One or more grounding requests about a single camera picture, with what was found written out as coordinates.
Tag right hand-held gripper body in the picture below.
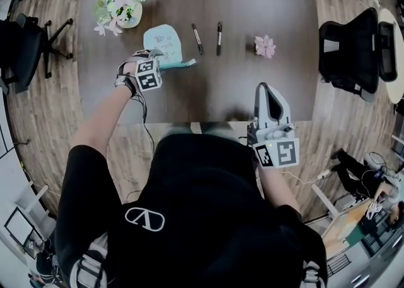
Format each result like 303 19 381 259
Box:
247 118 300 169

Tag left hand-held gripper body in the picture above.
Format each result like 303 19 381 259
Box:
131 49 163 93

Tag light blue pencil pouch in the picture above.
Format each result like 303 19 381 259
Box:
143 24 198 70

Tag black pen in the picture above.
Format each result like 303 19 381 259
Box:
191 23 205 56
215 21 223 57

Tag person's left forearm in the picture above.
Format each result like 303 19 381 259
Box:
74 83 135 155

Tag person's right forearm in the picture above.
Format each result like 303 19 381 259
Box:
256 165 301 215

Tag person's left hand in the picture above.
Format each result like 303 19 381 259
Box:
118 61 138 90

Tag small pink flower ornament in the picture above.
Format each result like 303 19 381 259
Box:
254 34 277 59

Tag potted pink flower plant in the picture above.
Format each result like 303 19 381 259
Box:
93 0 150 37

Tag black mesh office chair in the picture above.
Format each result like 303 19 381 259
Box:
318 7 399 103

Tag person's black t-shirt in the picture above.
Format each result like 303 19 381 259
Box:
55 133 328 288

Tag light wooden desk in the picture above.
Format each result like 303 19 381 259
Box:
321 197 380 260

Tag round beige table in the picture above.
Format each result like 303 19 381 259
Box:
377 8 404 105

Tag left hand-held gripper cable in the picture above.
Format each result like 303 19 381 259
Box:
129 89 157 155

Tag white grey shoulder strap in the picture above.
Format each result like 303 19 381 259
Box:
300 259 328 288
70 232 110 288

